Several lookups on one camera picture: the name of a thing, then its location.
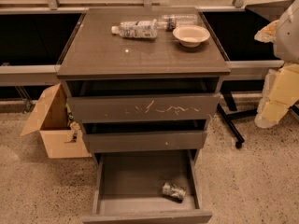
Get clear bottle dark label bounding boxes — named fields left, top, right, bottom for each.
left=157, top=14, right=198, bottom=31

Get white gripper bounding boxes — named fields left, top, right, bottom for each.
left=254, top=20, right=299, bottom=128

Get middle grey drawer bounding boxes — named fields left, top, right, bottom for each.
left=83, top=131, right=207, bottom=153

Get bottom grey open drawer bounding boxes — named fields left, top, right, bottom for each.
left=82, top=150, right=212, bottom=224

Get items inside cardboard box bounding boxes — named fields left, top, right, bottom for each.
left=64, top=102, right=80, bottom=143

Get metal window ledge rail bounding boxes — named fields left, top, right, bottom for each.
left=0, top=64, right=60, bottom=87

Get dark grey drawer cabinet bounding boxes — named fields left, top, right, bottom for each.
left=55, top=6, right=232, bottom=224

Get labelled clear water bottle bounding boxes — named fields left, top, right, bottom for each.
left=111, top=20, right=158, bottom=39

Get black rolling stand table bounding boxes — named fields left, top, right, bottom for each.
left=216, top=0, right=299, bottom=149

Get open cardboard box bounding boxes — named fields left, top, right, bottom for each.
left=21, top=84, right=90, bottom=159

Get white paper bowl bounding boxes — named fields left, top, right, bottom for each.
left=173, top=25, right=210, bottom=48

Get green silver 7up can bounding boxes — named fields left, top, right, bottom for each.
left=162, top=182, right=186, bottom=202

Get top grey drawer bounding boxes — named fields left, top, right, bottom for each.
left=68, top=94, right=220, bottom=123

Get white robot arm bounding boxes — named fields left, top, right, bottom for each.
left=254, top=0, right=299, bottom=128

